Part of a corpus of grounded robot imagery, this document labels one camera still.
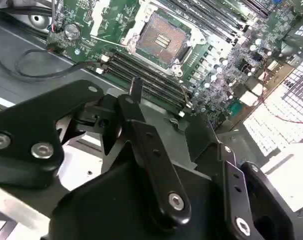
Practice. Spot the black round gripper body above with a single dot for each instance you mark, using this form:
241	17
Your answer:
104	212

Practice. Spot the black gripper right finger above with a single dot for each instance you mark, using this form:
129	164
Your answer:
237	190

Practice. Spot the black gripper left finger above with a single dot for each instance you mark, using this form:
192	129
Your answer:
21	120

